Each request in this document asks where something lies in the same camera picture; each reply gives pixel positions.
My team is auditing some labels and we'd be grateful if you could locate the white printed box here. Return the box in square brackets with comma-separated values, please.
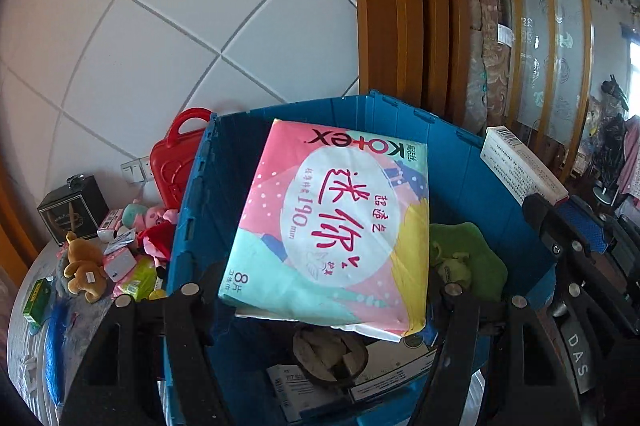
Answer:
[265, 363, 341, 424]

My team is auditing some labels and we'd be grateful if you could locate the wooden frosted glass partition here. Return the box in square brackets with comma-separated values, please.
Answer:
[470, 0, 596, 187]

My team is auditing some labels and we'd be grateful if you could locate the dark round object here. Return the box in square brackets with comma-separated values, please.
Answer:
[292, 328, 370, 389]

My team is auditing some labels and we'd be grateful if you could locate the black gift box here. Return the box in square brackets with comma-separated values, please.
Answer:
[37, 175, 111, 241]

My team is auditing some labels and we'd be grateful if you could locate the small green box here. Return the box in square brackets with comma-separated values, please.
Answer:
[22, 278, 53, 324]

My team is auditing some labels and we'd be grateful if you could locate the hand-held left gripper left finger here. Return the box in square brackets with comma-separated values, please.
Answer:
[60, 262, 227, 426]

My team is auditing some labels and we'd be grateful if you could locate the red plastic carry case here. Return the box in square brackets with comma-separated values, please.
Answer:
[149, 107, 213, 212]

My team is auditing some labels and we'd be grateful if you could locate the white wall socket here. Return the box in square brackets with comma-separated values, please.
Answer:
[120, 154, 153, 183]

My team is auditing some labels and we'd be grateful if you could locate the blue fluffy duster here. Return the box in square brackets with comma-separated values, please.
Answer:
[42, 296, 68, 404]

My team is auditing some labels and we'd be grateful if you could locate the brown plush bear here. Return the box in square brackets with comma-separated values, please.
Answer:
[62, 231, 108, 303]

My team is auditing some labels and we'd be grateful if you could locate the pile of clothes and clutter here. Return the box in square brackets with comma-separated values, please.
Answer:
[582, 76, 640, 214]

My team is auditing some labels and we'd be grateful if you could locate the rolled patterned carpet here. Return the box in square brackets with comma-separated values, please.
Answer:
[465, 0, 516, 137]

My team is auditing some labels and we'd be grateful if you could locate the pink sanitary pad pack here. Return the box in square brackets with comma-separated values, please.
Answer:
[217, 118, 432, 342]

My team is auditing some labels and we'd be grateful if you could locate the teal plush toy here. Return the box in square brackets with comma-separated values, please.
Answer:
[122, 201, 151, 229]

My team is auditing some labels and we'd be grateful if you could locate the white printed carton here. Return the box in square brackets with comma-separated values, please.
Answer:
[480, 126, 570, 203]

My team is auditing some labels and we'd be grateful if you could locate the pink pig plush red hat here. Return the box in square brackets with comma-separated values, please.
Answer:
[137, 207, 179, 269]

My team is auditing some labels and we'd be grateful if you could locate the wooden wall trim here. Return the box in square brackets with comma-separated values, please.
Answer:
[0, 151, 41, 257]
[348, 0, 481, 127]

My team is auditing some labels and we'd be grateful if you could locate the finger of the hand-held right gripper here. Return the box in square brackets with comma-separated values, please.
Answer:
[559, 195, 640, 257]
[522, 193, 598, 287]

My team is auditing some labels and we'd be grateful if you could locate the blue plastic crate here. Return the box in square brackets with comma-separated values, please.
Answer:
[160, 88, 558, 426]

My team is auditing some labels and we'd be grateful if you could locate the white box with dark label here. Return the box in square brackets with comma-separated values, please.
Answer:
[350, 336, 441, 402]

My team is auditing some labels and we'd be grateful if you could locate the green frog plush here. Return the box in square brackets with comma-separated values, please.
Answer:
[430, 222, 508, 302]

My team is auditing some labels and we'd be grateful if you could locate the pink white tissue pack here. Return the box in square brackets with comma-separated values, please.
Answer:
[102, 250, 138, 282]

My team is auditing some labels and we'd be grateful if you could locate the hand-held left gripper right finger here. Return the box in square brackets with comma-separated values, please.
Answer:
[410, 278, 583, 426]

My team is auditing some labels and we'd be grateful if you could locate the small pink box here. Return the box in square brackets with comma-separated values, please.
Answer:
[96, 207, 126, 242]

